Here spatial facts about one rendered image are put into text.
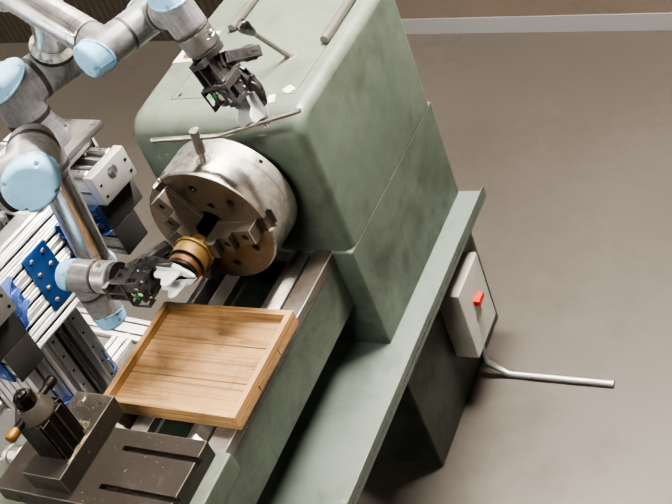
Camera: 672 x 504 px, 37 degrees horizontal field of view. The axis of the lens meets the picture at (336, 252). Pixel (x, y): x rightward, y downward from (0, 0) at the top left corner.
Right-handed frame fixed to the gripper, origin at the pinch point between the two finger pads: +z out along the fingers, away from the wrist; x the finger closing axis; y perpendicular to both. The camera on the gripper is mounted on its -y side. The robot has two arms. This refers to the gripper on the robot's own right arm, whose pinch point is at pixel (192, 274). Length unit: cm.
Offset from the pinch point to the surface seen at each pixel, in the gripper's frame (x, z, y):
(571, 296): -108, 40, -100
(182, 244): 4.1, -3.3, -4.8
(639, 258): -108, 58, -119
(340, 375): -54, 9, -18
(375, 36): 10, 19, -73
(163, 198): 11.3, -8.7, -11.6
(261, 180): 7.9, 10.3, -21.6
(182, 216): 6.7, -5.5, -11.0
